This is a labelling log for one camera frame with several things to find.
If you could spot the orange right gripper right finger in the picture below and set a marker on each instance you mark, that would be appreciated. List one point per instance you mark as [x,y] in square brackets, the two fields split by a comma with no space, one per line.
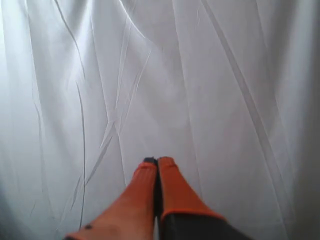
[184,215]

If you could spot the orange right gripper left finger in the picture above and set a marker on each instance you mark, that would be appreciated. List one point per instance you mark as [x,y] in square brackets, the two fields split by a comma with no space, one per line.
[132,215]

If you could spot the white backdrop cloth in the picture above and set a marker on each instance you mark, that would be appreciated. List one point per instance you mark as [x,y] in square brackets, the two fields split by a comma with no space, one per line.
[228,88]

